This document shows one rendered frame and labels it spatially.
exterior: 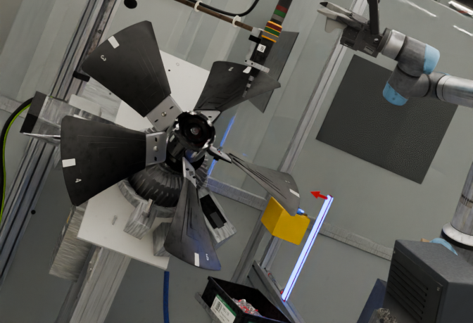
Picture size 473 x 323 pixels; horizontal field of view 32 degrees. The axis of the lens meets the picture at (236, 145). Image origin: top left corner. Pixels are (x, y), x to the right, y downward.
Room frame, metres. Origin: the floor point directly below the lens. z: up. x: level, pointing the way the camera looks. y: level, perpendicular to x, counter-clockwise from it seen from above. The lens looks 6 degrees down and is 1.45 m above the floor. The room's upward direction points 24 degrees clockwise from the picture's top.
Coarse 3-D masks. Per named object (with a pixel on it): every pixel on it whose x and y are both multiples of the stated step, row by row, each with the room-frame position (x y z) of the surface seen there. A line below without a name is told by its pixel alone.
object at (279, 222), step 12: (276, 204) 2.55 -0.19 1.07; (264, 216) 2.61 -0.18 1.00; (276, 216) 2.51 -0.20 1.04; (288, 216) 2.49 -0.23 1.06; (300, 216) 2.50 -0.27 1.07; (276, 228) 2.48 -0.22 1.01; (288, 228) 2.49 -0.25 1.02; (300, 228) 2.50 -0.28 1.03; (288, 240) 2.49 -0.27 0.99; (300, 240) 2.50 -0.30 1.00
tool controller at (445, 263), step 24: (408, 240) 1.71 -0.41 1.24; (408, 264) 1.62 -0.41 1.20; (432, 264) 1.56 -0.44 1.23; (456, 264) 1.59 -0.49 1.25; (408, 288) 1.61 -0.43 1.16; (432, 288) 1.51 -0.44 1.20; (456, 288) 1.47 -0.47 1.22; (384, 312) 1.67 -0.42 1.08; (408, 312) 1.58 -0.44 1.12; (432, 312) 1.49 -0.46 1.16; (456, 312) 1.47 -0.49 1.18
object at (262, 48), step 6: (264, 42) 2.18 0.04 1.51; (270, 42) 2.18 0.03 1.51; (258, 48) 2.18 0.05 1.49; (264, 48) 2.17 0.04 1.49; (270, 48) 2.18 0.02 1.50; (258, 54) 2.18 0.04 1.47; (264, 54) 2.18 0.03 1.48; (258, 60) 2.18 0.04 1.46; (264, 60) 2.18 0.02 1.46; (252, 66) 2.18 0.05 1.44; (252, 72) 2.18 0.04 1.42; (258, 72) 2.19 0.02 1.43
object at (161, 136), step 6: (156, 132) 2.10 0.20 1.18; (162, 132) 2.11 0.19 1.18; (150, 138) 2.09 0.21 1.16; (162, 138) 2.11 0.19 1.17; (150, 144) 2.10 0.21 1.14; (156, 144) 2.11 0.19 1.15; (162, 144) 2.12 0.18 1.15; (150, 150) 2.10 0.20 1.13; (162, 150) 2.13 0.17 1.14; (150, 156) 2.11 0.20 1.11; (156, 156) 2.12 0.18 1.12; (162, 156) 2.13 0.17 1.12; (150, 162) 2.12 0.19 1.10; (156, 162) 2.13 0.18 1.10; (162, 162) 2.14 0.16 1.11
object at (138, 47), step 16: (128, 32) 2.22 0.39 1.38; (144, 32) 2.22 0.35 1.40; (96, 48) 2.21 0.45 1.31; (112, 48) 2.21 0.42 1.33; (128, 48) 2.21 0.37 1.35; (144, 48) 2.21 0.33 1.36; (96, 64) 2.20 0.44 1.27; (112, 64) 2.20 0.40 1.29; (128, 64) 2.20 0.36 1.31; (144, 64) 2.20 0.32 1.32; (160, 64) 2.20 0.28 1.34; (96, 80) 2.20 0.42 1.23; (112, 80) 2.20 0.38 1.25; (128, 80) 2.20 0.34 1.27; (144, 80) 2.19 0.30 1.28; (160, 80) 2.19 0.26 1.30; (128, 96) 2.19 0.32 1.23; (144, 96) 2.19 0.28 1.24; (160, 96) 2.18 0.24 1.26; (144, 112) 2.19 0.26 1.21
